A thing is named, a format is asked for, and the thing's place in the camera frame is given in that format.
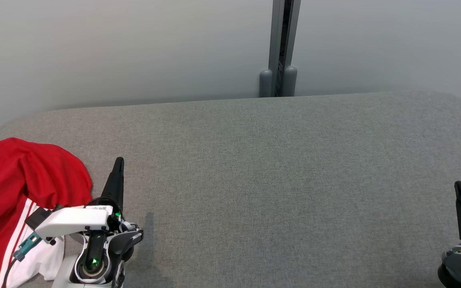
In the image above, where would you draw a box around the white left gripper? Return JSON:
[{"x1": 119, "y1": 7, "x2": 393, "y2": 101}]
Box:
[{"x1": 34, "y1": 157, "x2": 125, "y2": 242}]

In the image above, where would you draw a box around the red jersey with white sleeves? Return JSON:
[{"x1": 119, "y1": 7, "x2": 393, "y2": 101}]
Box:
[{"x1": 0, "y1": 138, "x2": 94, "y2": 288}]

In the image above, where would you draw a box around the black cable with teal connector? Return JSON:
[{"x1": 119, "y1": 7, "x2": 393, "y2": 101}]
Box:
[{"x1": 2, "y1": 231, "x2": 42, "y2": 288}]

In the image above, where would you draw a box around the grey metal partition post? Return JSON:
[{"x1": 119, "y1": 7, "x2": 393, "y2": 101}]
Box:
[{"x1": 259, "y1": 0, "x2": 301, "y2": 98}]

